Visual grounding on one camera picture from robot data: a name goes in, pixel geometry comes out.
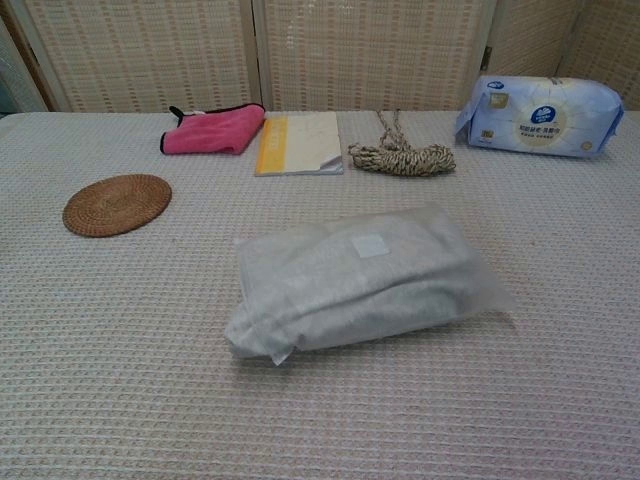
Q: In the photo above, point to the woven folding screen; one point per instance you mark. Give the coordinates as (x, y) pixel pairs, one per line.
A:
(150, 50)

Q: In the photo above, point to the white and yellow notebook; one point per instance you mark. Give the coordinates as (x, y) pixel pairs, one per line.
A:
(300, 145)

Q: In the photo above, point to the pink cloth with black trim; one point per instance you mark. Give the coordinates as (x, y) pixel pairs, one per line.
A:
(210, 135)

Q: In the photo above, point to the round brown rattan coaster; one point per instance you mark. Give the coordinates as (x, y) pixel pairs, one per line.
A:
(117, 205)

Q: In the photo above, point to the blue tissue pack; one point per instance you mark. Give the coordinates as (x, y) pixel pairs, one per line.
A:
(540, 120)

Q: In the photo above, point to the white waffle-weave tablecloth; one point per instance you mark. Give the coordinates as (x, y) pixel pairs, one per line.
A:
(100, 350)

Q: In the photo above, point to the translucent plastic bag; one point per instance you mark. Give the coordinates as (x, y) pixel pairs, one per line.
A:
(452, 235)

